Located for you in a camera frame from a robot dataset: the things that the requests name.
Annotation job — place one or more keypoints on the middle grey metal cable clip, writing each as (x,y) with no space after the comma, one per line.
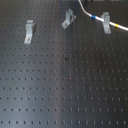
(69,19)

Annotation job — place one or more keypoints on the grey metal cable clip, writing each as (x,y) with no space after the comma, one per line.
(29,31)
(69,19)
(106,19)

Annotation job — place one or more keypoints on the left grey metal cable clip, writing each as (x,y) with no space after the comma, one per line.
(29,31)

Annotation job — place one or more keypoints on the right grey metal cable clip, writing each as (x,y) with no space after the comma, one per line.
(106,19)

